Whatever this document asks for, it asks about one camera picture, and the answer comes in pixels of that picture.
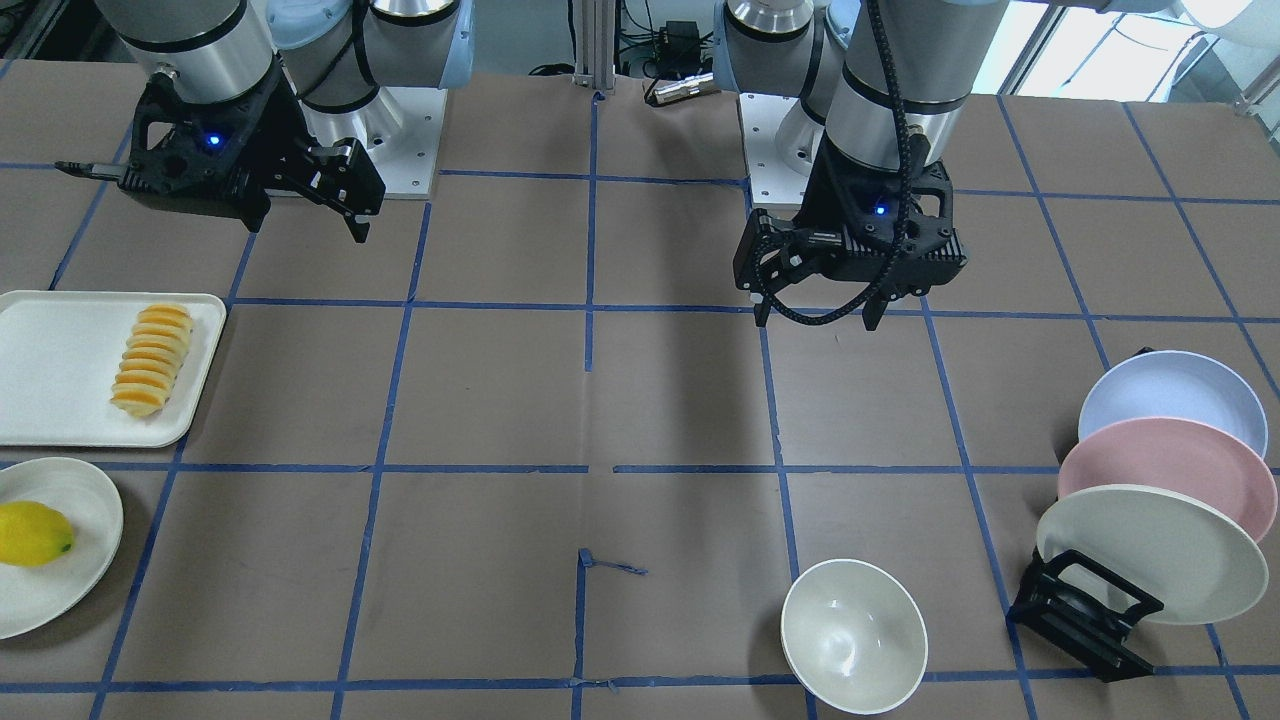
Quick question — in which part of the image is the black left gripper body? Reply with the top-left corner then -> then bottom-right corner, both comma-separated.
733,160 -> 968,301

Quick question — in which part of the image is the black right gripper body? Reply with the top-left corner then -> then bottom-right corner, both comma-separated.
116,68 -> 387,234

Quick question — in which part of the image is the sliced yellow bread loaf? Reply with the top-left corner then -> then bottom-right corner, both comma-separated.
110,304 -> 195,418

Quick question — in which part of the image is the blue plate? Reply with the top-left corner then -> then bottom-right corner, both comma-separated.
1076,348 -> 1270,456

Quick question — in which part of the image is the pink plate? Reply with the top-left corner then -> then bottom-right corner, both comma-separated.
1057,416 -> 1277,541

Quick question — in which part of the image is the black plate rack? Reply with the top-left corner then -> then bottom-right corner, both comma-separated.
1006,550 -> 1165,683

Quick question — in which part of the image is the cream white plate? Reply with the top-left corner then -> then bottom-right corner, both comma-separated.
1036,484 -> 1270,625

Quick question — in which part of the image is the white plate under lemon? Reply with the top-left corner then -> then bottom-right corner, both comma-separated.
1,457 -> 123,639

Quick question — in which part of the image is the silver cylindrical connector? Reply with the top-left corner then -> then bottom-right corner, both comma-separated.
643,72 -> 721,108

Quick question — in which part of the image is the white rectangular tray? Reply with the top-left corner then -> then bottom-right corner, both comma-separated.
1,290 -> 227,448

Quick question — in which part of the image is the black power adapter box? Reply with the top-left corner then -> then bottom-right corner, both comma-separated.
655,20 -> 701,64

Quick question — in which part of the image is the white bowl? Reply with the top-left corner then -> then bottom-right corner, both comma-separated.
780,559 -> 931,716

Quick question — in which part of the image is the yellow lemon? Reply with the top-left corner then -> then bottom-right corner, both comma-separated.
1,500 -> 76,568

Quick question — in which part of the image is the arm mounting base plate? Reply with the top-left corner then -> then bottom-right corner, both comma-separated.
257,85 -> 448,201
739,94 -> 823,218

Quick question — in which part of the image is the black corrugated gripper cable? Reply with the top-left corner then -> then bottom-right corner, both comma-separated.
762,0 -> 933,327

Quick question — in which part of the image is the aluminium frame post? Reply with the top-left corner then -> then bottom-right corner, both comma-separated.
570,0 -> 620,97

